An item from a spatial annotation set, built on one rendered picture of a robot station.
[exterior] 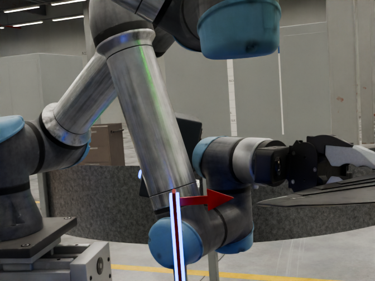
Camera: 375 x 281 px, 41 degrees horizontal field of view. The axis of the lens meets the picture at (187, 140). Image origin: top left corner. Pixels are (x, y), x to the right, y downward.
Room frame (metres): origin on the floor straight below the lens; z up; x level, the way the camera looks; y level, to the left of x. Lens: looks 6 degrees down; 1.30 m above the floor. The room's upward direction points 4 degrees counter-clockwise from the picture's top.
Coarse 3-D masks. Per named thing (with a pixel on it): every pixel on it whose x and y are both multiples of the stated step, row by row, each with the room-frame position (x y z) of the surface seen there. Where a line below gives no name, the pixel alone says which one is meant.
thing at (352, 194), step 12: (348, 180) 0.55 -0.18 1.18; (360, 180) 0.54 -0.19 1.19; (372, 180) 0.53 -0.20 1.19; (300, 192) 0.54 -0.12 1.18; (312, 192) 0.52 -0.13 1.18; (324, 192) 0.51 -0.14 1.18; (336, 192) 0.50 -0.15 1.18; (348, 192) 0.49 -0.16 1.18; (360, 192) 0.49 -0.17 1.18; (372, 192) 0.48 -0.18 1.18; (264, 204) 0.49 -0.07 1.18; (276, 204) 0.46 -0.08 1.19; (288, 204) 0.44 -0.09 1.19; (300, 204) 0.44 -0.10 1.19; (312, 204) 0.43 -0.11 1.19; (324, 204) 0.43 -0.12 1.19; (336, 204) 0.44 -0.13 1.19; (348, 204) 0.44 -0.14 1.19; (360, 204) 0.45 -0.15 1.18
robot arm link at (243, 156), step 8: (240, 144) 0.78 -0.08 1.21; (248, 144) 0.77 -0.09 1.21; (256, 144) 0.76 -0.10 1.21; (240, 152) 0.77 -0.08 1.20; (248, 152) 0.75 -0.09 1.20; (232, 160) 0.78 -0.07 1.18; (240, 160) 0.76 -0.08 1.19; (248, 160) 0.75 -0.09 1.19; (240, 168) 0.76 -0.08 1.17; (248, 168) 0.75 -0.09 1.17; (240, 176) 0.77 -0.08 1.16; (248, 176) 0.75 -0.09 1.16; (256, 184) 0.76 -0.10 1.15
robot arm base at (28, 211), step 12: (0, 192) 0.95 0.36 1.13; (12, 192) 0.96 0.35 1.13; (24, 192) 0.98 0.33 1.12; (0, 204) 0.94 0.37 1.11; (12, 204) 0.95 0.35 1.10; (24, 204) 0.97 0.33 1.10; (36, 204) 1.02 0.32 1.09; (0, 216) 0.94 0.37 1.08; (12, 216) 0.95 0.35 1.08; (24, 216) 0.96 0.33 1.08; (36, 216) 0.99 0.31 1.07; (0, 228) 0.93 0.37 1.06; (12, 228) 0.94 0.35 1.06; (24, 228) 0.95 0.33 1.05; (36, 228) 0.98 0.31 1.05; (0, 240) 0.93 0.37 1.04
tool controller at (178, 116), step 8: (184, 120) 1.09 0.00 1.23; (192, 120) 1.10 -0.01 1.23; (184, 128) 1.09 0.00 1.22; (192, 128) 1.09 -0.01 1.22; (200, 128) 1.10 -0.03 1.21; (184, 136) 1.09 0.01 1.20; (192, 136) 1.09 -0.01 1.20; (200, 136) 1.11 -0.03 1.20; (184, 144) 1.09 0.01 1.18; (192, 144) 1.09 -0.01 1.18; (192, 152) 1.09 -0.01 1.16; (192, 168) 1.10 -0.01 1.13; (144, 184) 1.09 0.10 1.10; (144, 192) 1.09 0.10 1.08
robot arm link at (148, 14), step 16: (112, 0) 0.58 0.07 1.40; (128, 0) 0.56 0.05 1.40; (144, 0) 0.56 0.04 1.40; (160, 0) 0.56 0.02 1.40; (176, 0) 0.55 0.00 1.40; (144, 16) 0.58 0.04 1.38; (160, 16) 0.57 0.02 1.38; (176, 16) 0.56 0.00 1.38; (176, 32) 0.58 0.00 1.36; (192, 32) 0.54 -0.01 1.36; (192, 48) 0.61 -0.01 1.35
